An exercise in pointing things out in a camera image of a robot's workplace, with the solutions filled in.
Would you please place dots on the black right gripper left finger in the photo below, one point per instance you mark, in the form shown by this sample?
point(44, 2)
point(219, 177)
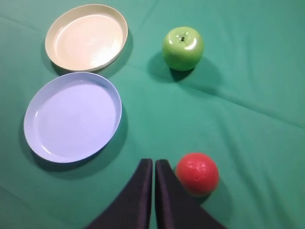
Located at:
point(132, 208)

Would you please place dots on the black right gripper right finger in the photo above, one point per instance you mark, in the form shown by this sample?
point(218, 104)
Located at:
point(174, 207)

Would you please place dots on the red peach fruit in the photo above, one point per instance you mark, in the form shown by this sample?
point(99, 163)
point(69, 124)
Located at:
point(198, 174)

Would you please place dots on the blue plastic plate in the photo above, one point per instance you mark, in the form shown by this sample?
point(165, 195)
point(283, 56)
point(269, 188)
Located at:
point(72, 117)

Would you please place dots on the yellow plastic plate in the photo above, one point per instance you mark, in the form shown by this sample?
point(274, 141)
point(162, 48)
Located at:
point(86, 38)

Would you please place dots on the green table cloth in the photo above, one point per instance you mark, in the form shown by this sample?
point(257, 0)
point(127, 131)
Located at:
point(243, 104)

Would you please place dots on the green apple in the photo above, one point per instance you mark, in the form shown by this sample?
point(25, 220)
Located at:
point(182, 48)

